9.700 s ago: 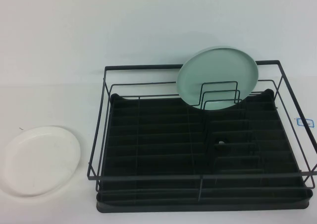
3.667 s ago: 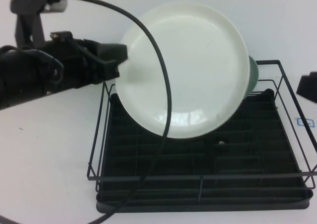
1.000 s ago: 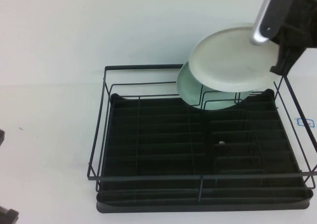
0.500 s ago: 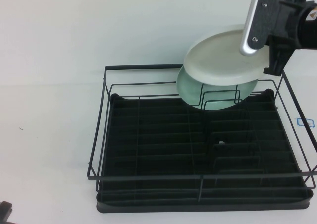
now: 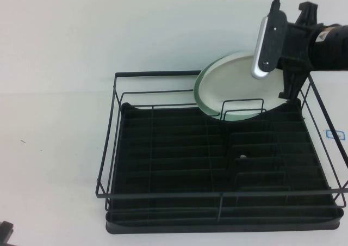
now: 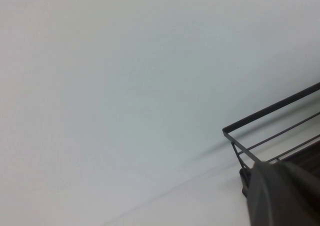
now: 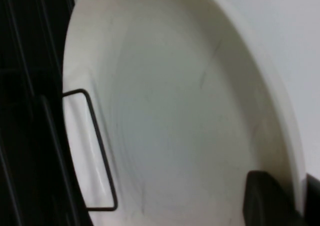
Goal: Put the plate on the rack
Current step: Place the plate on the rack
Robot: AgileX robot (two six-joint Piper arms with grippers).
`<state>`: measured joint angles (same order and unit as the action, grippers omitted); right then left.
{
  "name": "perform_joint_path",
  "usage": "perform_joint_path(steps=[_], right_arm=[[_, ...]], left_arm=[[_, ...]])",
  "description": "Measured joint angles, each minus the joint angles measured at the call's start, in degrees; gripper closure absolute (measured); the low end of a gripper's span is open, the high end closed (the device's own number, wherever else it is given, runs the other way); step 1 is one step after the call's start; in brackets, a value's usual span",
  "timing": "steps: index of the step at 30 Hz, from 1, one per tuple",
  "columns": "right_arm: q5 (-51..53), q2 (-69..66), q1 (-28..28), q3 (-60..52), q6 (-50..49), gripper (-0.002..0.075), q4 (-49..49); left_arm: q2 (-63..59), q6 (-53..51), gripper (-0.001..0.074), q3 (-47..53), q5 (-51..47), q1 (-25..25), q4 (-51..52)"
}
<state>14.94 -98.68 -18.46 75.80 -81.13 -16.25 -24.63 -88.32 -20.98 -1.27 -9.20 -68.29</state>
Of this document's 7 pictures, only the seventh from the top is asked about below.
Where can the black plastic drip tray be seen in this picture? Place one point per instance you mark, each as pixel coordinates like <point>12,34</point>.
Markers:
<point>25,136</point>

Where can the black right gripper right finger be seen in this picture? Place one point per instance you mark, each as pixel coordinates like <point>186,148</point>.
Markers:
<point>313,196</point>

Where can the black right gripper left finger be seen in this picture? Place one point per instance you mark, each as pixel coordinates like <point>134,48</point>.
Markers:
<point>267,203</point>

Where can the white round plate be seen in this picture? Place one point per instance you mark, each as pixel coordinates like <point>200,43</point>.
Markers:
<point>175,98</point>

